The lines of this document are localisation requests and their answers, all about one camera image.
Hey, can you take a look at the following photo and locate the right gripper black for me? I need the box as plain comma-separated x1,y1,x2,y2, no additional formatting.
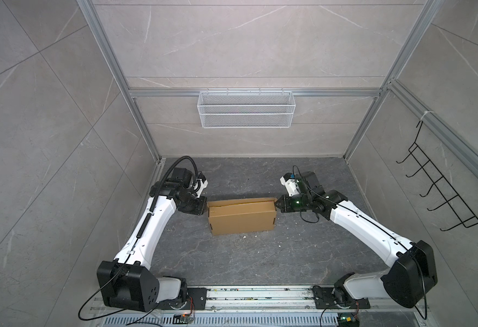
273,194,312,213

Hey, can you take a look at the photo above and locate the brown cardboard box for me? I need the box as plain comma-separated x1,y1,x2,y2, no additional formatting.
208,198,276,236

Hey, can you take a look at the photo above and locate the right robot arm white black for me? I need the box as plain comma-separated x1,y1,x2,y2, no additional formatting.
275,172,438,309

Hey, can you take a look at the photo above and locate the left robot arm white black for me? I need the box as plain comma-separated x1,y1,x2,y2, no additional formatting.
97,168,208,312

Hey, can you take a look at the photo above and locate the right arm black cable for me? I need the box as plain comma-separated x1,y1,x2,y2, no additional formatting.
291,165,428,320

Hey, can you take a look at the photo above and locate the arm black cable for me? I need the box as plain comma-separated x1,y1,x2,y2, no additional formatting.
291,165,428,320
77,155,199,322

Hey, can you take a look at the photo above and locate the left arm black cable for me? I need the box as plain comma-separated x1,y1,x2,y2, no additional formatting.
77,155,199,322

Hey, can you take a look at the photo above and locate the white wire mesh basket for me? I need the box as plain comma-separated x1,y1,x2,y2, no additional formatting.
197,91,296,129

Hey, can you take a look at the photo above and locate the aluminium mounting rail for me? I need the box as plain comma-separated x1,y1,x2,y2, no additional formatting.
81,285,438,326

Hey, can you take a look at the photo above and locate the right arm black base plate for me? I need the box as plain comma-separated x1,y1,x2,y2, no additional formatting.
311,286,371,309

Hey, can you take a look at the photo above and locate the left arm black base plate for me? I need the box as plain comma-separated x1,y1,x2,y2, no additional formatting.
157,287,208,310

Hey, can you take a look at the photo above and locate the black wire hook rack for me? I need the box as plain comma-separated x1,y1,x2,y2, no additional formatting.
396,121,478,232

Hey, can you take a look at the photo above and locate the aluminium frame post left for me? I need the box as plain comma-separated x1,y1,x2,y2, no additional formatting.
77,0,161,163

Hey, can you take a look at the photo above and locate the aluminium frame post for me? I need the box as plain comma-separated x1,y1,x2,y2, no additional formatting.
343,0,444,162
77,0,161,163

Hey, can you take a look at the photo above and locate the aluminium frame post right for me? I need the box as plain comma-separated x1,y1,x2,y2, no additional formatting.
343,0,444,162

